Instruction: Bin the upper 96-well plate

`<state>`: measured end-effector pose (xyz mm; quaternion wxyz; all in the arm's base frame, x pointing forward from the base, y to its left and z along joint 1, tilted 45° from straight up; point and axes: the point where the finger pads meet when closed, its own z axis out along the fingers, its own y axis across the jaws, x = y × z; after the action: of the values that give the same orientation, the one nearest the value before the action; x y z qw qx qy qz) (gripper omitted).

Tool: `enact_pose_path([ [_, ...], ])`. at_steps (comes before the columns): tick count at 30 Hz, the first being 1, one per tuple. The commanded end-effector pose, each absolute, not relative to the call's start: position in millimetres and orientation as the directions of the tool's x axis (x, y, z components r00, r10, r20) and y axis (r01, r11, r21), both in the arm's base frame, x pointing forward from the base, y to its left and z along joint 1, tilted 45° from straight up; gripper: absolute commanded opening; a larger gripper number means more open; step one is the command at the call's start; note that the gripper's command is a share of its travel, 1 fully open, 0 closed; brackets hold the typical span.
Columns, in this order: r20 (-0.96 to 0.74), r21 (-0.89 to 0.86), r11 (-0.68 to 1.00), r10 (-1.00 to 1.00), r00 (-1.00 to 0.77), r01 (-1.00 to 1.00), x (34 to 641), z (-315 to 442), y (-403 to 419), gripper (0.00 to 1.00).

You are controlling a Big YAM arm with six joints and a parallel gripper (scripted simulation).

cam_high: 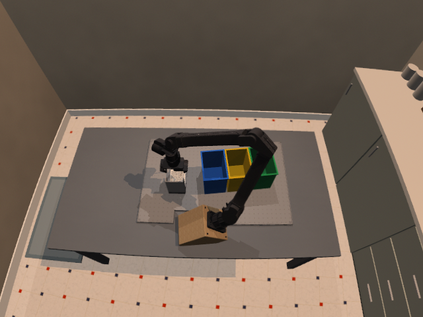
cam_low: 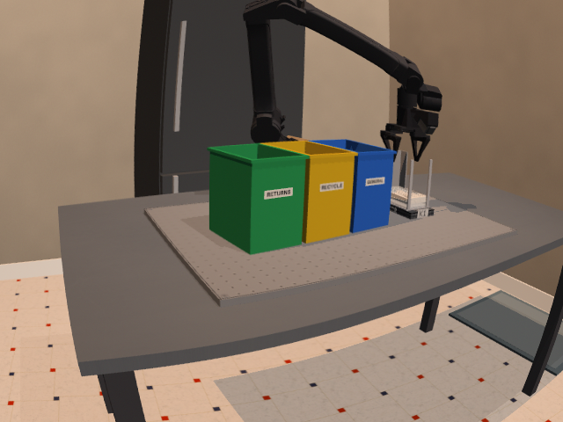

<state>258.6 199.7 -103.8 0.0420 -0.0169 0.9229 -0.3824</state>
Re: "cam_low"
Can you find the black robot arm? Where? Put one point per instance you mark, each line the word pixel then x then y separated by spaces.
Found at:
pixel 269 117

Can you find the blue open bin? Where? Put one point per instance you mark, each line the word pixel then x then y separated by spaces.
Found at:
pixel 371 197

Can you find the yellow recycle bin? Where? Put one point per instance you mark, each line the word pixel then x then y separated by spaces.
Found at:
pixel 328 189

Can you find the green returns bin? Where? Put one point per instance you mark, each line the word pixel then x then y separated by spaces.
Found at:
pixel 256 203

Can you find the beige well plate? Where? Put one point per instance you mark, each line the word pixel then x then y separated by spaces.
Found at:
pixel 400 194

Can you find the white well plate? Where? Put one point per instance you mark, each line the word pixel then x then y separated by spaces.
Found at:
pixel 403 205

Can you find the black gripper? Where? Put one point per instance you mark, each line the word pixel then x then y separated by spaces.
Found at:
pixel 415 133

